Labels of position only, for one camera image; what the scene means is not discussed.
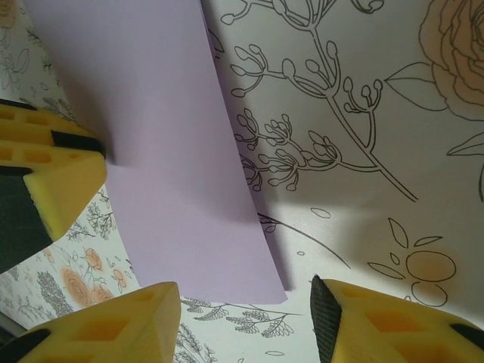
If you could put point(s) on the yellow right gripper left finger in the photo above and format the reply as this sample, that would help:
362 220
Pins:
113 332

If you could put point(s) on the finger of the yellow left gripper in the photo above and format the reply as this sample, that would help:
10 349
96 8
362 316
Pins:
64 189

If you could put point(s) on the lilac cloth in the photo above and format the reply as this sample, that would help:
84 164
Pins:
170 151

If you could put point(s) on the floral patterned table cover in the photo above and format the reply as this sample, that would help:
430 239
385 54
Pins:
359 94

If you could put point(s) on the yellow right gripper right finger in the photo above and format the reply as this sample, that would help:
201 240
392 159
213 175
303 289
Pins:
397 332

